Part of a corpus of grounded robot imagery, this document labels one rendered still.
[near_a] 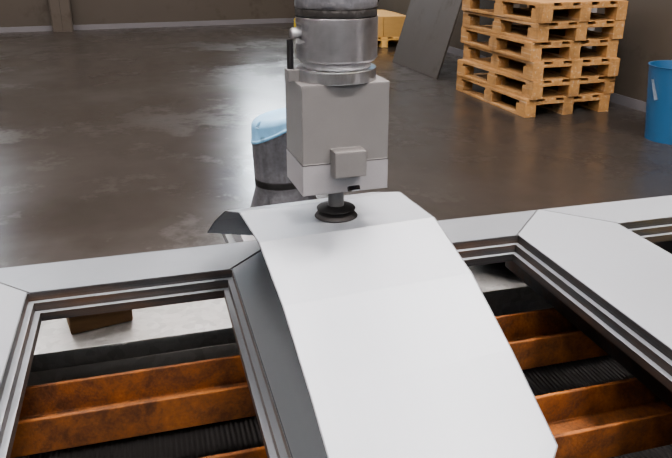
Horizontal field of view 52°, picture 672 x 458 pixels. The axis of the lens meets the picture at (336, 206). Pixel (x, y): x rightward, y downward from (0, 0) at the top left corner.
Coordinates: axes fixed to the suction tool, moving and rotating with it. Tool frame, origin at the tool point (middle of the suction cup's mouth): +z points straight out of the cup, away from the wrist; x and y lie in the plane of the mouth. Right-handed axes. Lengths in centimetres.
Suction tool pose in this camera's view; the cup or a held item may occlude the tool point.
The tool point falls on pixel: (336, 226)
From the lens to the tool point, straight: 70.2
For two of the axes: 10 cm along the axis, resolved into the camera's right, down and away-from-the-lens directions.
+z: 0.0, 9.3, 3.6
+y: 9.5, -1.1, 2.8
